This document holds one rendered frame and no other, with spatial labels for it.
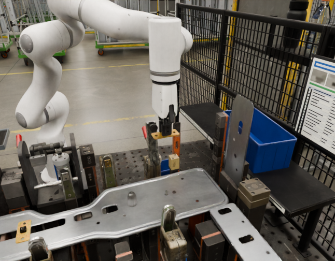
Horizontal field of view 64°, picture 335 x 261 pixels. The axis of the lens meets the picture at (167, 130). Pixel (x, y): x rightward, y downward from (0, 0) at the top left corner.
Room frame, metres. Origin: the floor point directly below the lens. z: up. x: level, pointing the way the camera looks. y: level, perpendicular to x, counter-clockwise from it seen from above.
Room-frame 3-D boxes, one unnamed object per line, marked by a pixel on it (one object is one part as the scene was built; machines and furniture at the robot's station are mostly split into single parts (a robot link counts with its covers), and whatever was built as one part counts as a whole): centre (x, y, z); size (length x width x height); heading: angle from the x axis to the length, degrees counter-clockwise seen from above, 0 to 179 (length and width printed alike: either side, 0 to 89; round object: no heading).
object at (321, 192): (1.07, -0.33, 1.01); 0.90 x 0.22 x 0.03; 21
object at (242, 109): (0.82, -0.25, 1.17); 0.12 x 0.01 x 0.34; 21
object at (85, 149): (0.85, 0.31, 0.91); 0.07 x 0.05 x 0.42; 21
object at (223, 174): (0.82, -0.25, 0.85); 0.12 x 0.03 x 0.30; 21
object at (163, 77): (0.73, 0.01, 1.44); 0.09 x 0.08 x 0.03; 21
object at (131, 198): (0.69, 0.12, 1.02); 0.03 x 0.03 x 0.07
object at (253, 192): (0.71, -0.30, 0.88); 0.08 x 0.08 x 0.36; 21
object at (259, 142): (0.98, -0.37, 1.09); 0.30 x 0.17 x 0.13; 15
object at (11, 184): (0.74, 0.54, 0.89); 0.13 x 0.11 x 0.38; 21
